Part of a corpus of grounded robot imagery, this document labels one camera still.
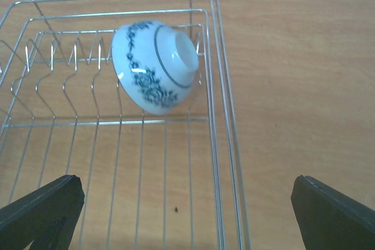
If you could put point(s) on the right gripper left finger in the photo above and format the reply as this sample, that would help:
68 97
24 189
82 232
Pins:
45 218

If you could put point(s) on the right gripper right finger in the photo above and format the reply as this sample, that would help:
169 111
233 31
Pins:
329 219

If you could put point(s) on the blue floral white bowl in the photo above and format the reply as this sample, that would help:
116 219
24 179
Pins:
155 64

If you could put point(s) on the wire dish rack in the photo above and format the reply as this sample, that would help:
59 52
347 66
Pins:
150 181

